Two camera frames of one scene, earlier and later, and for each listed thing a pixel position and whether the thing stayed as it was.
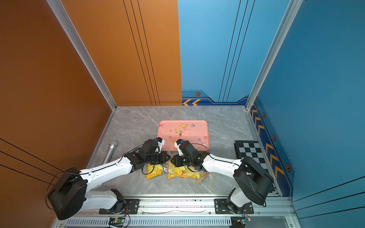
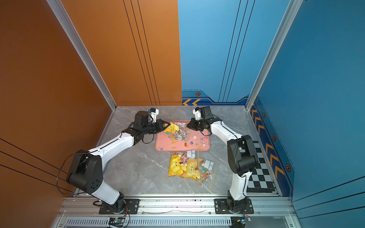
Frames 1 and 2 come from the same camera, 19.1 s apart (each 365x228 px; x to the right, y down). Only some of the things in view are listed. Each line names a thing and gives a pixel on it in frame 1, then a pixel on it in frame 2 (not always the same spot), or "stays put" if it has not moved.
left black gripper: (164, 154) -> (159, 122)
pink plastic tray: (196, 131) stays put
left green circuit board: (116, 222) stays put
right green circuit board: (239, 222) stays put
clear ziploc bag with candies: (154, 170) -> (177, 131)
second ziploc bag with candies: (183, 171) stays put
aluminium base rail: (268, 212) stays put
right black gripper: (176, 158) -> (193, 126)
